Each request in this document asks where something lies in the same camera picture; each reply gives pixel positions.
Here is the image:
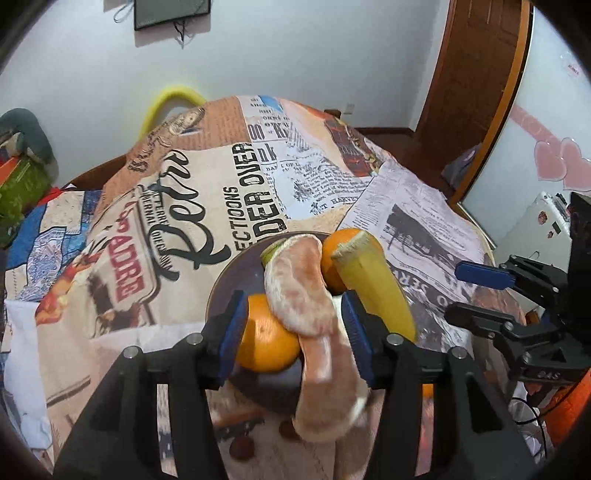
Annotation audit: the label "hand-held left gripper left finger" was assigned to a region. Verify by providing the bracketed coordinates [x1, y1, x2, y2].
[53, 290, 250, 480]

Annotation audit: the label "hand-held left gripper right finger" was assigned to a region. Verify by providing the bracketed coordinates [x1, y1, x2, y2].
[341, 290, 539, 480]

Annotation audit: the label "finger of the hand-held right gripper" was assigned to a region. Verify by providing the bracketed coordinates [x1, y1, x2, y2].
[444, 302, 561, 352]
[455, 254, 566, 305]

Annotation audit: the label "large plain orange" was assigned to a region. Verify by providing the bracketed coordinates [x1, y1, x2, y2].
[235, 294, 303, 374]

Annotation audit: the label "yellow banana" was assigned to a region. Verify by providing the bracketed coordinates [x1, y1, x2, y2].
[330, 232, 417, 344]

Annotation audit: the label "dark grey plate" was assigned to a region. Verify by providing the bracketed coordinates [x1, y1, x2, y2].
[205, 231, 370, 416]

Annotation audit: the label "peeled pomelo segment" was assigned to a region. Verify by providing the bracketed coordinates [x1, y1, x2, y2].
[264, 234, 340, 337]
[293, 330, 370, 444]

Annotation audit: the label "large orange with sticker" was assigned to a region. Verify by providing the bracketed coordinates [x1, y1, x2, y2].
[321, 228, 365, 296]

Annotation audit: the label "white appliance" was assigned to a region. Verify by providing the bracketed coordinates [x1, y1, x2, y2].
[492, 191, 573, 268]

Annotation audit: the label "grey cloth bundle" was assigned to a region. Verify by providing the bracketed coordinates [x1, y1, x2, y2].
[441, 143, 483, 190]

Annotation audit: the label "pink heart stickers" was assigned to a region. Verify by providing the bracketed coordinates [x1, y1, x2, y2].
[510, 105, 591, 192]

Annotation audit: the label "newspaper print blanket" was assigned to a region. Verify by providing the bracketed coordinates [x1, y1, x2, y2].
[34, 95, 527, 480]

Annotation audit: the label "wooden door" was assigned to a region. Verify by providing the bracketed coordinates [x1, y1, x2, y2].
[416, 0, 532, 153]

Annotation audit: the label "blue patterned cloth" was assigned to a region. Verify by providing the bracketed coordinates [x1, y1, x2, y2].
[14, 189, 102, 301]

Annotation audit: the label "white cloth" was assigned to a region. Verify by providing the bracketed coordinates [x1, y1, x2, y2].
[2, 300, 93, 450]

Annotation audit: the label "yellow foam tube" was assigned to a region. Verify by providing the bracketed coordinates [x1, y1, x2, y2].
[139, 84, 206, 139]

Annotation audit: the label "green storage box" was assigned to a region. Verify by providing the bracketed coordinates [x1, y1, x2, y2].
[0, 159, 51, 247]

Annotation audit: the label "grey pillow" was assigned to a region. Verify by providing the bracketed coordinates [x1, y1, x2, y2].
[0, 108, 58, 178]

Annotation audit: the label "black cable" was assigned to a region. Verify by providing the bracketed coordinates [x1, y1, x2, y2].
[508, 394, 557, 462]

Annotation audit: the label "small wall screen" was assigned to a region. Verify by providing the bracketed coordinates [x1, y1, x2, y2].
[134, 0, 212, 32]

